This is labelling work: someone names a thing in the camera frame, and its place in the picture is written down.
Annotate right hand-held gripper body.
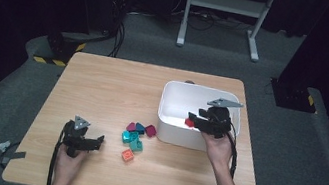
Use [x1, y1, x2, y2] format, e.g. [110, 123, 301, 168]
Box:
[194, 95, 245, 143]

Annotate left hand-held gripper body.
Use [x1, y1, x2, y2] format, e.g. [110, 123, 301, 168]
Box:
[58, 113, 95, 161]

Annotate red sloped toy block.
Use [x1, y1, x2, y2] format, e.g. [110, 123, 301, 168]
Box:
[183, 116, 197, 129]

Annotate white plastic bin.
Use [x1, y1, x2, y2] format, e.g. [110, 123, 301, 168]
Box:
[152, 77, 248, 158]

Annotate turquoise square toy block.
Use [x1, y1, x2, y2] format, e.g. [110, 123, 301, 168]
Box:
[120, 128, 141, 147]

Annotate orange square toy block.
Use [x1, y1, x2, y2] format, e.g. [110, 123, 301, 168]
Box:
[119, 147, 137, 164]

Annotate pink sloped toy block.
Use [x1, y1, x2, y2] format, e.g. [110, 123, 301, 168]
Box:
[125, 121, 139, 133]

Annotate teal square toy block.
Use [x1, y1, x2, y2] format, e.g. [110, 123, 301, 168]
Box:
[127, 137, 145, 154]

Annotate blue sloped toy block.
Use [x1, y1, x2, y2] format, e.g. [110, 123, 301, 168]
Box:
[133, 121, 147, 137]

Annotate magenta square toy block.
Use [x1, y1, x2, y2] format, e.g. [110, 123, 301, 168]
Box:
[143, 123, 159, 140]

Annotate person's right hand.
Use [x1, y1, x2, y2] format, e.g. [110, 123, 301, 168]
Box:
[195, 129, 237, 171]

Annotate person's left hand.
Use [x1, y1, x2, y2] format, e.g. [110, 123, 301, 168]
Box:
[50, 145, 90, 185]

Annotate grey tape strip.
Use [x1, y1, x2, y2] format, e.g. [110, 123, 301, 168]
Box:
[0, 147, 28, 168]

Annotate black stand base yellow stripes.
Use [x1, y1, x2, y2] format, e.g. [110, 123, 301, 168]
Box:
[32, 26, 89, 72]
[266, 77, 323, 115]

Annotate white metal stand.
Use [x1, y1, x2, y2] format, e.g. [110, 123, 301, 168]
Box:
[174, 0, 278, 65]

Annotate left hand-held gripper black cable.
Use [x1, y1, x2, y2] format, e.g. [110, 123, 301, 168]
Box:
[46, 128, 68, 185]

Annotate hand-held gripper black cable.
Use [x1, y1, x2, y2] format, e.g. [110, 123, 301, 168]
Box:
[218, 122, 245, 180]
[46, 128, 68, 185]

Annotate right hand-held gripper black cable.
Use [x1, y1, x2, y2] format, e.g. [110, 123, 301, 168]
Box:
[218, 122, 245, 180]

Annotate black floor cables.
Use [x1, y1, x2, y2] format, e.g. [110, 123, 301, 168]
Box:
[127, 0, 254, 40]

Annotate black cable bundle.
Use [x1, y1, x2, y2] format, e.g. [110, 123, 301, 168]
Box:
[107, 19, 129, 60]

